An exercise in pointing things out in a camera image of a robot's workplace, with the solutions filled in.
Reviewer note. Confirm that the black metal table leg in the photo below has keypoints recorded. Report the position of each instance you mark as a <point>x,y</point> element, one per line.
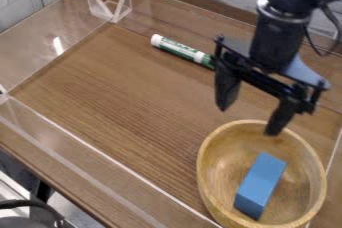
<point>43,191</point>

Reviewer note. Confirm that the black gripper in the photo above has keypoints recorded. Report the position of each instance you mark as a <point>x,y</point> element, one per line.
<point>271,66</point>

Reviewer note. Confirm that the brown wooden bowl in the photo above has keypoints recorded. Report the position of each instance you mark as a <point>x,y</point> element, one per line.
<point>226,156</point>

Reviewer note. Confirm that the blue rectangular block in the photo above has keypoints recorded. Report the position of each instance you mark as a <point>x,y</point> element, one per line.
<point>258,185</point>

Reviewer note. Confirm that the green and white marker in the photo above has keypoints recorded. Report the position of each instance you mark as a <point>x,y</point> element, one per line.
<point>182,50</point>

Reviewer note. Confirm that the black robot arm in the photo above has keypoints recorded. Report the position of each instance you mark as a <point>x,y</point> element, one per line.
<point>302,5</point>

